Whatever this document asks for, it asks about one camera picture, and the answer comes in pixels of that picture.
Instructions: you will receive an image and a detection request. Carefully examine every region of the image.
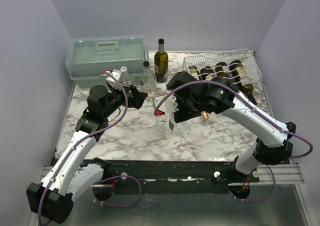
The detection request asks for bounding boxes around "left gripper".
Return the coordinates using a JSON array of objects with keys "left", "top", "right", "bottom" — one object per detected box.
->
[{"left": 102, "top": 83, "right": 147, "bottom": 118}]

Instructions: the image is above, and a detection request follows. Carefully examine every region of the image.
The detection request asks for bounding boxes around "clear glass wine bottle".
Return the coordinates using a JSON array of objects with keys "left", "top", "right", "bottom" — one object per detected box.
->
[{"left": 139, "top": 61, "right": 157, "bottom": 98}]

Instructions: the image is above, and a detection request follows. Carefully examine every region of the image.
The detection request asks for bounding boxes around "clear bottle dark label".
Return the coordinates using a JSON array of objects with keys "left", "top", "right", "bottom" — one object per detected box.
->
[{"left": 120, "top": 66, "right": 136, "bottom": 87}]

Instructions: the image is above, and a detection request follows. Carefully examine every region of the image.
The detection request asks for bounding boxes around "clear bottle red cap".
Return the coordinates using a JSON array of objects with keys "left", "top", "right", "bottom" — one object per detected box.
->
[{"left": 168, "top": 113, "right": 188, "bottom": 135}]

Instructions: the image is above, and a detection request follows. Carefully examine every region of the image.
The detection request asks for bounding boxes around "dark green brown-label wine bottle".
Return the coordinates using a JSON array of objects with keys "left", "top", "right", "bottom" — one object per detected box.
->
[{"left": 154, "top": 38, "right": 169, "bottom": 83}]

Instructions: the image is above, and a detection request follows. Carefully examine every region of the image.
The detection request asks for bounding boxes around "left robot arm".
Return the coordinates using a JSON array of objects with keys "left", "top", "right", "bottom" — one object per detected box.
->
[{"left": 26, "top": 85, "right": 147, "bottom": 226}]

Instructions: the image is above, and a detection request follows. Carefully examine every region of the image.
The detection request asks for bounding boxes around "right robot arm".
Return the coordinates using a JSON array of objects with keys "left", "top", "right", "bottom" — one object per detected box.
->
[{"left": 166, "top": 71, "right": 296, "bottom": 182}]

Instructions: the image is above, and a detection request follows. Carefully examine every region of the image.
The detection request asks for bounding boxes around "red bottle gold foil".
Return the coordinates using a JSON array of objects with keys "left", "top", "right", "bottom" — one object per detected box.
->
[{"left": 188, "top": 65, "right": 209, "bottom": 120}]

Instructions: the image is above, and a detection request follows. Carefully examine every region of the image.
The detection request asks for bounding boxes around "dark green bottle black neck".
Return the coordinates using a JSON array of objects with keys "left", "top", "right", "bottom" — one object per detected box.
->
[{"left": 200, "top": 66, "right": 215, "bottom": 81}]

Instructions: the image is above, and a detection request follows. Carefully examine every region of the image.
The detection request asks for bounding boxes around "olive bottle silver cap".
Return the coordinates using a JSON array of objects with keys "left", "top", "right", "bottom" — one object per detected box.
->
[{"left": 214, "top": 62, "right": 234, "bottom": 82}]

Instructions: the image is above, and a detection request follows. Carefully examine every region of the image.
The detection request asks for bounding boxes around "green bottle black cap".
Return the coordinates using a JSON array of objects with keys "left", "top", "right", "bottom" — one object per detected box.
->
[{"left": 229, "top": 60, "right": 257, "bottom": 105}]

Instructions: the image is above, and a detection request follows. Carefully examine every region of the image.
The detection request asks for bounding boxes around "green plastic toolbox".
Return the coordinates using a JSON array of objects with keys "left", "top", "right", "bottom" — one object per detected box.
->
[{"left": 65, "top": 35, "right": 149, "bottom": 88}]

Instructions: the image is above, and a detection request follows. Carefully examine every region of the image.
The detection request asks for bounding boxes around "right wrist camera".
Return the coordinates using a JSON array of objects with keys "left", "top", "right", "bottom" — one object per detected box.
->
[{"left": 152, "top": 95, "right": 179, "bottom": 116}]

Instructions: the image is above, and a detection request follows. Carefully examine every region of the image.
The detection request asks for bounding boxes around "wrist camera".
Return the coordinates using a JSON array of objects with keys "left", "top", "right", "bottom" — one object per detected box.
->
[
  {"left": 104, "top": 69, "right": 125, "bottom": 89},
  {"left": 152, "top": 95, "right": 179, "bottom": 116}
]

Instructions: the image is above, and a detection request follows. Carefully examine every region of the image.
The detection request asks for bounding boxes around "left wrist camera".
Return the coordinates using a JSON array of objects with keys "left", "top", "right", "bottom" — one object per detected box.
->
[{"left": 104, "top": 69, "right": 125, "bottom": 89}]

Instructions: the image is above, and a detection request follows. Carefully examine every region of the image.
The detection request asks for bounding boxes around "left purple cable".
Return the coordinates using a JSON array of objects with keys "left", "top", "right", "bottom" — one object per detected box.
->
[{"left": 36, "top": 71, "right": 143, "bottom": 226}]

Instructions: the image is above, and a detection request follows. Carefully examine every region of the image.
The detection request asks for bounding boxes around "white wire wine rack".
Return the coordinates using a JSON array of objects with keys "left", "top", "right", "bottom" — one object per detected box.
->
[{"left": 182, "top": 49, "right": 262, "bottom": 86}]

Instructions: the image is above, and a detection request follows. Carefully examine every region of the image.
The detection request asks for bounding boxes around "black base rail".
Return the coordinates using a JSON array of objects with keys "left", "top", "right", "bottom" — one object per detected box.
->
[{"left": 79, "top": 158, "right": 281, "bottom": 194}]

